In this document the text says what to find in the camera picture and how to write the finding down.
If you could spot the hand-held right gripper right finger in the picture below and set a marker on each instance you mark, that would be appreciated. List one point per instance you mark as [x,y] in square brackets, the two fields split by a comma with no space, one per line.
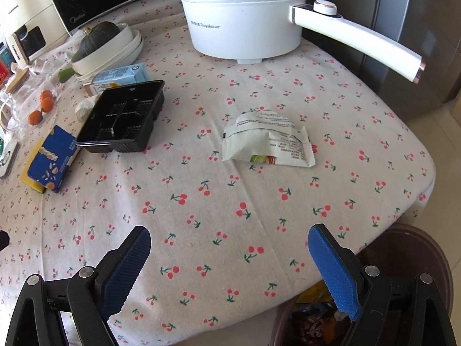
[333,274]

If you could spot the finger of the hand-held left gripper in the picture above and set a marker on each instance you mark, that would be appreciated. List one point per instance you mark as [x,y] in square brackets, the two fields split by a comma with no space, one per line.
[3,240]

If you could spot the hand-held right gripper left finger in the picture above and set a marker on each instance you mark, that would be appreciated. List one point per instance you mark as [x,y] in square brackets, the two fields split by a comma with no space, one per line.
[122,274]

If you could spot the brown plastic bin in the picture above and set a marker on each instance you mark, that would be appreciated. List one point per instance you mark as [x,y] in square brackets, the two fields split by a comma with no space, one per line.
[414,252]

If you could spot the blue cardboard box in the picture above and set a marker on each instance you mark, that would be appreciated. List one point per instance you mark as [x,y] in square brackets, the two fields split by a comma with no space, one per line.
[50,162]

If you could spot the white printed wrapper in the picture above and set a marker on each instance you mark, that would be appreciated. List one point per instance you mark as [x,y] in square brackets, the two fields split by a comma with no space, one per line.
[266,137]

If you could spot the white tissue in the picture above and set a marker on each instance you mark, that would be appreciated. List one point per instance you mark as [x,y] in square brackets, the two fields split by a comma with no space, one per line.
[86,108]

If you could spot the black plastic tray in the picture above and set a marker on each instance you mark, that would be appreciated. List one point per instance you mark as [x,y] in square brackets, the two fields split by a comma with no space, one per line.
[122,115]

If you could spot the light blue drink carton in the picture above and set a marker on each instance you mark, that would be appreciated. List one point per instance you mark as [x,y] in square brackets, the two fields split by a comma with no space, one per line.
[119,77]

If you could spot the white flat device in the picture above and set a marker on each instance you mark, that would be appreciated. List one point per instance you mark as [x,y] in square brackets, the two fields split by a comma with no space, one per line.
[7,158]

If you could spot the cherry print tablecloth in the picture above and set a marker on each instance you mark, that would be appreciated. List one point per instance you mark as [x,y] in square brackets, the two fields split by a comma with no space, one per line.
[216,216]

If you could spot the glass jar with wooden lid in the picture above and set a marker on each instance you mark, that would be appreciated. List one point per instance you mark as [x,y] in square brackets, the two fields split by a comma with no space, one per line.
[18,93]

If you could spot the small green vegetable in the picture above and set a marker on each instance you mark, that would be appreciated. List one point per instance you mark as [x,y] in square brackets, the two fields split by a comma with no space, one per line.
[66,75]

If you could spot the white bowl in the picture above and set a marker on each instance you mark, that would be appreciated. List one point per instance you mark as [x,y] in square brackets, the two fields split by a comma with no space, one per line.
[104,57]
[133,52]

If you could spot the dark green pumpkin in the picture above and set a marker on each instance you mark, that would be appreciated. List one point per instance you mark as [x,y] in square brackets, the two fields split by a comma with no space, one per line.
[97,39]

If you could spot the cream air fryer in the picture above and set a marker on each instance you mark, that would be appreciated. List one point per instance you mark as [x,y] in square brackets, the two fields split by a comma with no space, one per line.
[36,14]

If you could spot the white electric cooking pot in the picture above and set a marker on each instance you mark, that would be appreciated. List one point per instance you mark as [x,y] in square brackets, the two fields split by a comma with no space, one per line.
[245,25]

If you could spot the grey refrigerator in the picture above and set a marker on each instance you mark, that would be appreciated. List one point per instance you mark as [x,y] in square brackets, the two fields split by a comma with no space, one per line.
[414,7]

